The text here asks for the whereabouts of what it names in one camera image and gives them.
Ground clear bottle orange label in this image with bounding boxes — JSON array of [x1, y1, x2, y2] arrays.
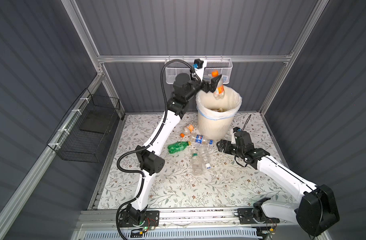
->
[[212, 70, 225, 100]]

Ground clear bottle white cap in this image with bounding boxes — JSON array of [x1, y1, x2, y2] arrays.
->
[[198, 145, 212, 170]]

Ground clear bottle green cap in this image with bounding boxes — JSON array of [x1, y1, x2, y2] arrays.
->
[[191, 153, 203, 176]]

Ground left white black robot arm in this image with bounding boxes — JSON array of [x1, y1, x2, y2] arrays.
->
[[126, 74, 223, 225]]

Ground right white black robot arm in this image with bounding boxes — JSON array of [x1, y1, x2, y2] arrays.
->
[[217, 127, 340, 237]]

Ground Pepsi bottle near bin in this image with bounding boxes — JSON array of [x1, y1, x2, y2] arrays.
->
[[189, 134, 214, 146]]

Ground white ribbed trash bin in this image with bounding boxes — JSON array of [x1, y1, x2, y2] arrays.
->
[[196, 86, 243, 140]]

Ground items in white basket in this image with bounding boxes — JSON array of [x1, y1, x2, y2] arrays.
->
[[222, 75, 230, 84]]

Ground small bottle orange cap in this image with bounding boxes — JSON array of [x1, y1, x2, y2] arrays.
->
[[180, 124, 195, 138]]

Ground white wire wall basket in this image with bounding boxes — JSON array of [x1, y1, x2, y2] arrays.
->
[[165, 59, 233, 85]]

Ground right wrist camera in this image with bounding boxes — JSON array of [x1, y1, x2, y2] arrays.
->
[[231, 127, 242, 144]]

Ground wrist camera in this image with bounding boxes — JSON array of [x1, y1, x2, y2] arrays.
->
[[231, 127, 242, 144], [193, 59, 207, 81]]

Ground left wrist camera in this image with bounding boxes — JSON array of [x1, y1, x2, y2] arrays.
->
[[193, 59, 207, 81]]

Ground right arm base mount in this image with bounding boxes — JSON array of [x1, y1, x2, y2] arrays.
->
[[236, 207, 280, 225]]

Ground black corrugated cable conduit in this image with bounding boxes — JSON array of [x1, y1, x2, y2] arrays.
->
[[115, 59, 199, 240]]

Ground aluminium front rail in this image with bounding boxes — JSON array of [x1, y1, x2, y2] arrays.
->
[[76, 207, 302, 231]]

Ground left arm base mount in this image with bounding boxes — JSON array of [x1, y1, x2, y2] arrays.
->
[[117, 210, 160, 228]]

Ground black wire wall basket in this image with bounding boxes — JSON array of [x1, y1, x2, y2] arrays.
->
[[47, 89, 123, 164]]

